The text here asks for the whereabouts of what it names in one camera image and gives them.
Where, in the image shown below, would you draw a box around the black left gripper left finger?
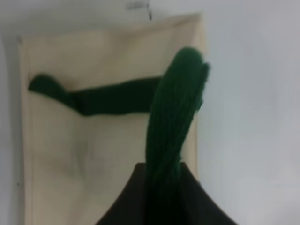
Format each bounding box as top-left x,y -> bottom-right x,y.
97,163 -> 147,225

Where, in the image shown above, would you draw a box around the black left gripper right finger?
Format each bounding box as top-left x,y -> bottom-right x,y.
179,163 -> 236,225

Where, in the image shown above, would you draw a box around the cream linen bag green handles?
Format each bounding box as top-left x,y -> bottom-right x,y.
19,13 -> 207,225

